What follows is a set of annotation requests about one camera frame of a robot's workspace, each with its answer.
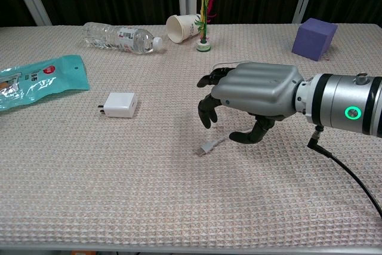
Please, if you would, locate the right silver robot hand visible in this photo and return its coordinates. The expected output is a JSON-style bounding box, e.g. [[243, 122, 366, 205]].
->
[[196, 62, 306, 145]]

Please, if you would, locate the thin white cable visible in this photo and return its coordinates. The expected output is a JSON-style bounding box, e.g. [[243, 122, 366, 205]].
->
[[195, 61, 254, 158]]

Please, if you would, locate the white charger with cable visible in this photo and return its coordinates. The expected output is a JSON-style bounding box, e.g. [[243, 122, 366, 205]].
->
[[97, 92, 139, 119]]

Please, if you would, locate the purple foam cube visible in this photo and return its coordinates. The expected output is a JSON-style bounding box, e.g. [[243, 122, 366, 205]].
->
[[291, 17, 339, 62]]

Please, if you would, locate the white paper cup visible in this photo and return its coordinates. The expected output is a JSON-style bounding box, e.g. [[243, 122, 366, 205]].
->
[[165, 13, 202, 44]]

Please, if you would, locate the beige waffle table cloth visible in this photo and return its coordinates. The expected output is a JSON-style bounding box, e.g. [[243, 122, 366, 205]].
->
[[0, 23, 382, 246]]

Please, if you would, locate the clear plastic water bottle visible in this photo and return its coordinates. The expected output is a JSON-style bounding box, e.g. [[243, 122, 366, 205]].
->
[[82, 21, 164, 55]]

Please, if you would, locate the teal wet wipes pack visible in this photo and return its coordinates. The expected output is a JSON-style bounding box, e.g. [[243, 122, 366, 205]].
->
[[0, 54, 91, 113]]

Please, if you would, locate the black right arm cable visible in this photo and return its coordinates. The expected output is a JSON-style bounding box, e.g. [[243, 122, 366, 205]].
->
[[307, 125, 382, 220]]

